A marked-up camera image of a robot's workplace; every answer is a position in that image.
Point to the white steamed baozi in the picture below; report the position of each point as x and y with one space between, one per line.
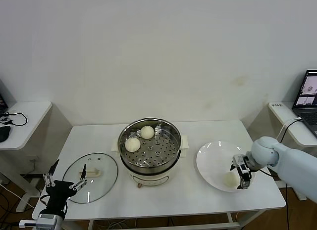
229 179
147 132
132 144

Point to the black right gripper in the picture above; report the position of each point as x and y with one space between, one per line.
250 163

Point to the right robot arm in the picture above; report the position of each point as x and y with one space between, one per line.
284 155

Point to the white round plate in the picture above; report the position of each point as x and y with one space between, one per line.
215 155

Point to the stainless steel steamer basket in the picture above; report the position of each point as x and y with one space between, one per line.
161 153

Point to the white wall socket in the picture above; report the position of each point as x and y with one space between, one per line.
34 159

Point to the round glass pot lid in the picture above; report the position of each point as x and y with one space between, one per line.
104 165

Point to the grey laptop with dark screen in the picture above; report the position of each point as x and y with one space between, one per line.
308 96

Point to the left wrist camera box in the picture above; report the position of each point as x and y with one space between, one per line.
26 223

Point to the laptop screen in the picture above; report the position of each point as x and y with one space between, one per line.
2 99

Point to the small white label box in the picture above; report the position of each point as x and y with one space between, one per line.
276 105

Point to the cream electric cooker base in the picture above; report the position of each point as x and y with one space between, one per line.
151 176

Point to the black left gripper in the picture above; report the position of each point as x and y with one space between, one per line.
58 193

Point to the black computer mouse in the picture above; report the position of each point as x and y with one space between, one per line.
3 133

